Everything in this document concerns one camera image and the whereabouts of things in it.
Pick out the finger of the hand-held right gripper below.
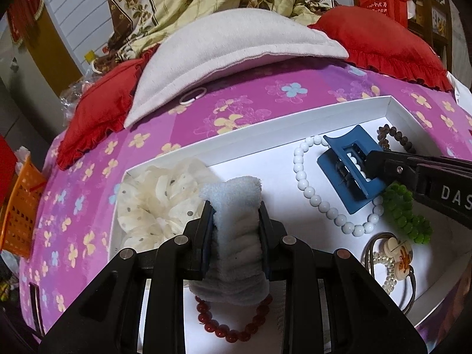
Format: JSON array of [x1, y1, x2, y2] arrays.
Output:
[[369, 150, 472, 173], [366, 159, 472, 229]]

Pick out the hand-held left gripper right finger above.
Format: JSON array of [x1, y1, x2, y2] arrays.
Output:
[[258, 203, 428, 354]]

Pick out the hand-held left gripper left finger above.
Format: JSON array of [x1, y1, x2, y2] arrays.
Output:
[[39, 200, 216, 354]]

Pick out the light blue fluffy headband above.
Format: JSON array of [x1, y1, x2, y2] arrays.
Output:
[[190, 177, 273, 305]]

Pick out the green bead bracelet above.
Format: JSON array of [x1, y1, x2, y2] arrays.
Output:
[[381, 182, 433, 245]]

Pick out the dark bead bracelet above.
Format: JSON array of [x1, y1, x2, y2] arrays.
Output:
[[377, 123, 417, 153]]

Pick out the pearl hair tie with flower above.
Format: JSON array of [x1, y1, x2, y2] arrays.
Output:
[[372, 237, 414, 296]]

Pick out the white bead bracelet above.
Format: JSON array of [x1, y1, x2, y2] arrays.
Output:
[[293, 135, 385, 237]]

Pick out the red bead bracelet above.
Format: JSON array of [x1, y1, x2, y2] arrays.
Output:
[[195, 293, 273, 342]]

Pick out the blue hair claw clip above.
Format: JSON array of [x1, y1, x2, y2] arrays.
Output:
[[317, 125, 386, 214]]

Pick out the white shallow cardboard box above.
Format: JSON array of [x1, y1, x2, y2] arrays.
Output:
[[108, 95, 472, 354]]

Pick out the cream dotted scrunchie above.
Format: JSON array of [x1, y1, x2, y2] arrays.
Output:
[[116, 158, 212, 251]]

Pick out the white paper sheet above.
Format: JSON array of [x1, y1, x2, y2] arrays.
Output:
[[446, 72, 472, 115]]

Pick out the dark hair elastic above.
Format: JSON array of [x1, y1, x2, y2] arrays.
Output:
[[363, 232, 418, 316]]

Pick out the pink floral bedsheet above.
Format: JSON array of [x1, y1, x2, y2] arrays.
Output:
[[22, 59, 472, 340]]

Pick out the red frilled pillow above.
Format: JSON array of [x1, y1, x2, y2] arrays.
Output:
[[308, 5, 454, 92], [56, 48, 159, 170]]

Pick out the wooden chair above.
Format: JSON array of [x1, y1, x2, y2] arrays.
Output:
[[406, 0, 454, 71]]

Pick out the red gift bag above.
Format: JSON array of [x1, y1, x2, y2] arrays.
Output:
[[358, 0, 409, 28]]

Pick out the orange plastic basket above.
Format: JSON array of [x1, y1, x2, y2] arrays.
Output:
[[0, 155, 48, 259]]

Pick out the clear plastic bags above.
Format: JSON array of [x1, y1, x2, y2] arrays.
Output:
[[59, 63, 107, 126]]

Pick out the pale pink plush pillow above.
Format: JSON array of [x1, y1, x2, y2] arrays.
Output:
[[124, 7, 349, 128]]

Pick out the red fringed hanging cloth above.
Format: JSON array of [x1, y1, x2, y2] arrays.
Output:
[[7, 0, 47, 43]]

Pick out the white thin hair ring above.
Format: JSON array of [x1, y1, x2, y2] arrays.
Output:
[[180, 86, 207, 104]]

